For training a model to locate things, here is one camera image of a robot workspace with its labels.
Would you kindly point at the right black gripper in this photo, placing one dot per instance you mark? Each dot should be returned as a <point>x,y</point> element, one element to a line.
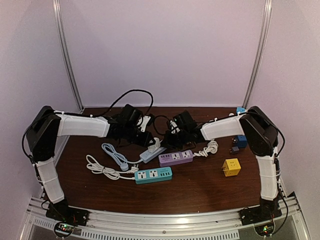
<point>168,141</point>

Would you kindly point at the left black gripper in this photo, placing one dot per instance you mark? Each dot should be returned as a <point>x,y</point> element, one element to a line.
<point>145,142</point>

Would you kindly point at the purple power strip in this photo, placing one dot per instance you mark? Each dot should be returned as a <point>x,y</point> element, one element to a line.
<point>175,158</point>

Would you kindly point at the white round travel adapter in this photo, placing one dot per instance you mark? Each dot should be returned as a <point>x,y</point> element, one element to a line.
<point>155,146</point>

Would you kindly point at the light blue power strip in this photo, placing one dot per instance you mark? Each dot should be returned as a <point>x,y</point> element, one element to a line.
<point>147,156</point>

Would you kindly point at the teal power strip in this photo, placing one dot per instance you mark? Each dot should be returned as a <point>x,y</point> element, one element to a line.
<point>153,175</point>

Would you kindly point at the dark grey small adapter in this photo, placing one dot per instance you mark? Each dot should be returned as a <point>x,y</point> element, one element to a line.
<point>234,150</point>

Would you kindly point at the yellow cube socket adapter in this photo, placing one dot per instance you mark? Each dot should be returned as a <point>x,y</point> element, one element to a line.
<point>231,167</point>

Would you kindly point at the blue cube socket adapter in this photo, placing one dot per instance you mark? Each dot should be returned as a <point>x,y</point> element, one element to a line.
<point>240,141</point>

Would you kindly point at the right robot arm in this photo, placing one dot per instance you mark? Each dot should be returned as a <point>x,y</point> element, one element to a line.
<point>261,135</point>

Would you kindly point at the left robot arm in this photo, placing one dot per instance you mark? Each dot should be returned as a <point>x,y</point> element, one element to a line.
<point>42,134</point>

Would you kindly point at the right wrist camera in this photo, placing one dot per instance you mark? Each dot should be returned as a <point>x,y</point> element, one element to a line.
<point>173,127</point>

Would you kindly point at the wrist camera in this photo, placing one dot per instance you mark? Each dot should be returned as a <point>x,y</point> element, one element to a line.
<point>143,122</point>
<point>173,127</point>

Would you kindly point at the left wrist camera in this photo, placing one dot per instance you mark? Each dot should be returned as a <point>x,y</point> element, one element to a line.
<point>143,122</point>

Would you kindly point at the front aluminium rail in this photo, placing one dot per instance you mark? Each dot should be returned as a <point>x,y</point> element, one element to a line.
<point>218,225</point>

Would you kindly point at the left aluminium frame post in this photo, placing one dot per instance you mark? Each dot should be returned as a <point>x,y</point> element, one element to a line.
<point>65,53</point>

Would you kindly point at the aluminium frame post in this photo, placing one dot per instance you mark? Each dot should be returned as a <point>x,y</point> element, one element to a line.
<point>263,36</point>
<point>65,53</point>

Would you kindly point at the right aluminium frame post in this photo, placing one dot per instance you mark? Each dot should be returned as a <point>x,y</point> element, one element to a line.
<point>263,36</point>

